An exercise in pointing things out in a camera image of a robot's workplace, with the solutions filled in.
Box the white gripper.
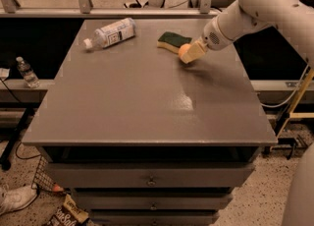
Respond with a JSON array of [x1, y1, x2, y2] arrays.
[[179, 18, 232, 64]]

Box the orange fruit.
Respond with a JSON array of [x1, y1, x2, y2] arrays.
[[178, 43, 190, 57]]

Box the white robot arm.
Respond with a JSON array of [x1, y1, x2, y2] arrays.
[[179, 0, 314, 226]]

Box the green yellow sponge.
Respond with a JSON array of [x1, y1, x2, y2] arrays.
[[157, 31, 192, 54]]

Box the lying plastic bottle white label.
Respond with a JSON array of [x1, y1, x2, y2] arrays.
[[83, 18, 135, 50]]

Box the grey drawer cabinet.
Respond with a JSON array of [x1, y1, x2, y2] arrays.
[[24, 20, 276, 226]]

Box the yellow metal stand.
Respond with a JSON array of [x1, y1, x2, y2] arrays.
[[263, 69, 314, 159]]

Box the top drawer knob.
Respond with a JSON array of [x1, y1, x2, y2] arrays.
[[146, 178, 156, 187]]

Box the drawer knob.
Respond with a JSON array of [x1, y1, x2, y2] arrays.
[[146, 178, 156, 187], [150, 203, 158, 211]]

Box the standing clear water bottle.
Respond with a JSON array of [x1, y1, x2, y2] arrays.
[[16, 57, 40, 88]]

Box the snack bag on floor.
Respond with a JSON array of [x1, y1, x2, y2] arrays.
[[42, 195, 89, 226]]

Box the white sneaker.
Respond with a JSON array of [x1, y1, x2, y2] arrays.
[[0, 185, 37, 215]]

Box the grey metal rail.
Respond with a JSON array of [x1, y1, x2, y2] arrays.
[[0, 8, 220, 19]]

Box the wire mesh basket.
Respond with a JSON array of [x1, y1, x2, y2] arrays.
[[32, 156, 54, 192]]

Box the black cable on floor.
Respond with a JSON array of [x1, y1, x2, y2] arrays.
[[14, 141, 42, 161]]

